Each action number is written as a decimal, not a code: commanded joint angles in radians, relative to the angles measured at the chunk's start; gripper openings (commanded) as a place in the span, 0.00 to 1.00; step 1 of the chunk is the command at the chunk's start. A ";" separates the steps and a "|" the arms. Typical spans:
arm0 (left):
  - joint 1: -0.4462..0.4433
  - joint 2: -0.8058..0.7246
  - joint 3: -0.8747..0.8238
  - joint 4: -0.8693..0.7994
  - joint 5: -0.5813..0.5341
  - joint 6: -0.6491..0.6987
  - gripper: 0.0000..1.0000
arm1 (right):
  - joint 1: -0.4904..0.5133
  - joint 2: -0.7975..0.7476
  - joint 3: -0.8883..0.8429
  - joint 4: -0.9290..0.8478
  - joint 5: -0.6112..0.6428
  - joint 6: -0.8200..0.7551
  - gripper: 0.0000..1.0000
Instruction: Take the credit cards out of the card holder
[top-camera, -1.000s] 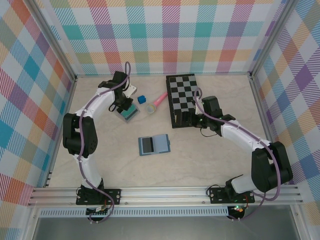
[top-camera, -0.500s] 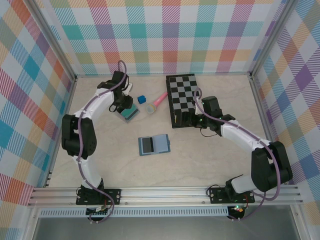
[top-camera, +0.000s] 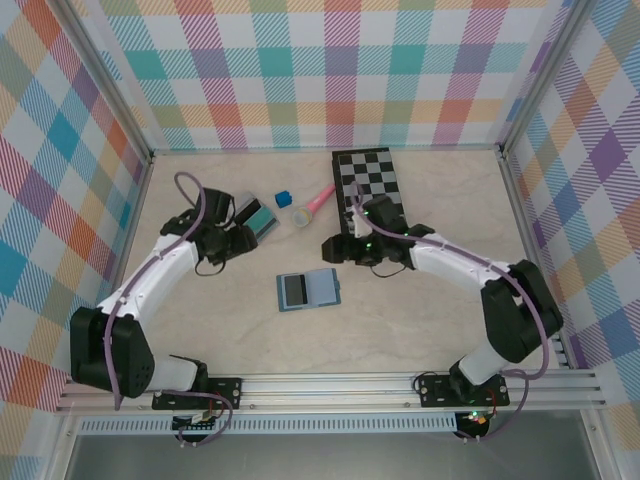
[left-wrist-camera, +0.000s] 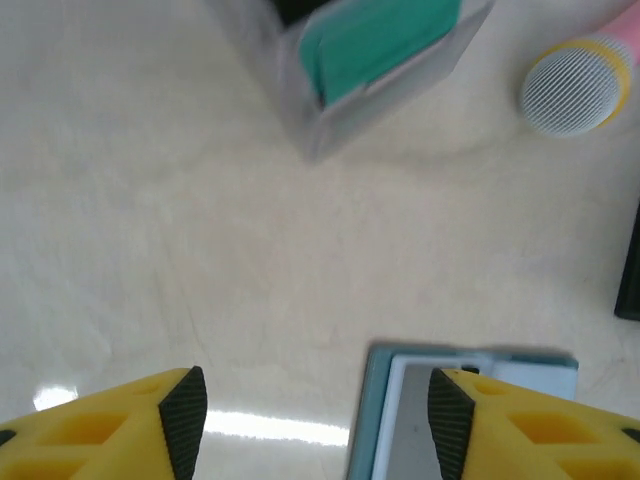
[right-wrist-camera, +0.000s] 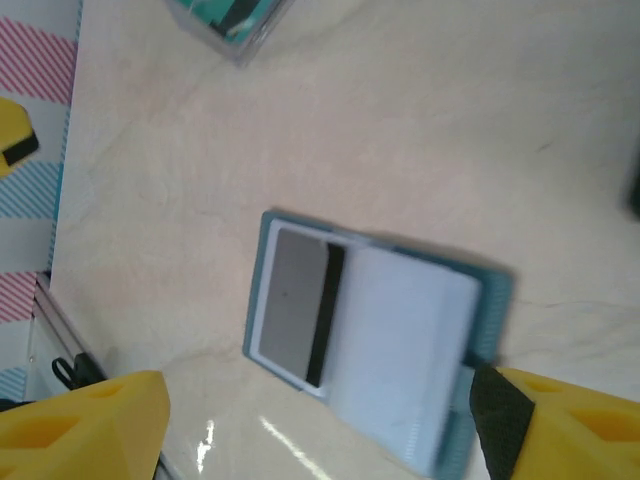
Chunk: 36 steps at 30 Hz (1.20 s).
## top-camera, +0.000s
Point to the grey-blue card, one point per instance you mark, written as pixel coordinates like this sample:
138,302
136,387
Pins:
270,232

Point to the blue leather card holder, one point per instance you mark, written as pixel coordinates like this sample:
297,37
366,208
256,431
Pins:
322,287

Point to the silver card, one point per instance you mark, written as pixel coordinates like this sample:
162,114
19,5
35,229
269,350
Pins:
247,201

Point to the grey card with black stripe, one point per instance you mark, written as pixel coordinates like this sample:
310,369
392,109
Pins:
295,290

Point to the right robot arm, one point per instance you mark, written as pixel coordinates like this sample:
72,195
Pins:
450,260

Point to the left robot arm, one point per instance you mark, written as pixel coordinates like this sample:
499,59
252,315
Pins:
150,275

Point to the pink toy microphone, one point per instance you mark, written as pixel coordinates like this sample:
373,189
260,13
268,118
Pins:
320,198

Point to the small blue cube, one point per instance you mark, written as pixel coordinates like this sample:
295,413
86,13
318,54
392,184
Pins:
282,198

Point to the black and grey chessboard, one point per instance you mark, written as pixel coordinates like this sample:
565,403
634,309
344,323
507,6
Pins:
370,172

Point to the small circuit board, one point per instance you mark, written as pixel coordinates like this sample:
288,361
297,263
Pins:
197,422

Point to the circuit board with lit LED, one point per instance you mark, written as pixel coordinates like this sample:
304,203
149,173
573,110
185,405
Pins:
477,419

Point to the aluminium frame rail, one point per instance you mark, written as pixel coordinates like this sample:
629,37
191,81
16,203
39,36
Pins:
137,210
522,225
250,149

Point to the long aluminium mounting rail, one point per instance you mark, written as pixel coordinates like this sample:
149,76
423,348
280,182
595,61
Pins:
325,390

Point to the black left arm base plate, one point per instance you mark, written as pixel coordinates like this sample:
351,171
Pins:
230,390

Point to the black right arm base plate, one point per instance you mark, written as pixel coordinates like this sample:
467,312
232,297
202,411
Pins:
430,387

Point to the aluminium frame post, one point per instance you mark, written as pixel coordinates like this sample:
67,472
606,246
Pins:
542,75
107,80

